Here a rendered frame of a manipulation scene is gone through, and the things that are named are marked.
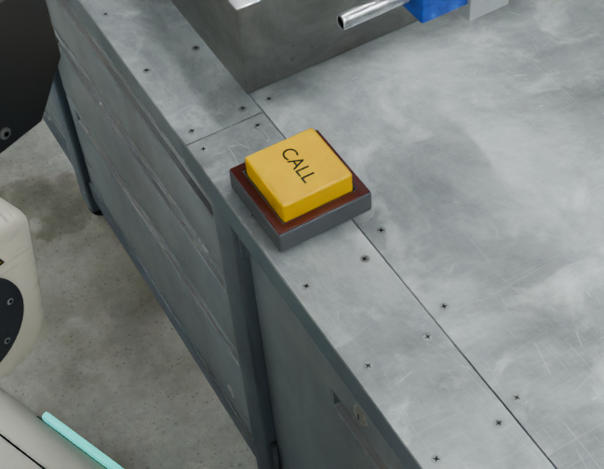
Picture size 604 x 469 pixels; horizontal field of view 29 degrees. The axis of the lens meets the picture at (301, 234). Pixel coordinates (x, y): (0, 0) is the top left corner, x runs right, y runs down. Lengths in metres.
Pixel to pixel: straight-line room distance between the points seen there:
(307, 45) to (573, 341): 0.34
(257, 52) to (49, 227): 1.10
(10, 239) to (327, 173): 0.25
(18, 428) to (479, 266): 0.75
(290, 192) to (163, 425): 0.93
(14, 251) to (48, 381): 0.89
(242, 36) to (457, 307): 0.28
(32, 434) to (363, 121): 0.66
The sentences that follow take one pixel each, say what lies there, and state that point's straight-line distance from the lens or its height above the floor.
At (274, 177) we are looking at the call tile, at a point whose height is 0.84.
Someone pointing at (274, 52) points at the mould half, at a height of 0.83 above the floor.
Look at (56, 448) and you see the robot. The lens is 1.42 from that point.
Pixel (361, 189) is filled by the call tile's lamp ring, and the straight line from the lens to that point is 0.87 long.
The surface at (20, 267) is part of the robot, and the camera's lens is 0.96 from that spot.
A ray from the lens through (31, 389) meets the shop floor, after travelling 1.82.
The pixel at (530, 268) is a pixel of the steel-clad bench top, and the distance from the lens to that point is 0.86.
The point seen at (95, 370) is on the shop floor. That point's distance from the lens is 1.81.
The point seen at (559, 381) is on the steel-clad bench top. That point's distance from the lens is 0.80.
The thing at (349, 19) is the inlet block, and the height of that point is 0.94.
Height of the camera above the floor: 1.47
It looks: 50 degrees down
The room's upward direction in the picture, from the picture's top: 5 degrees counter-clockwise
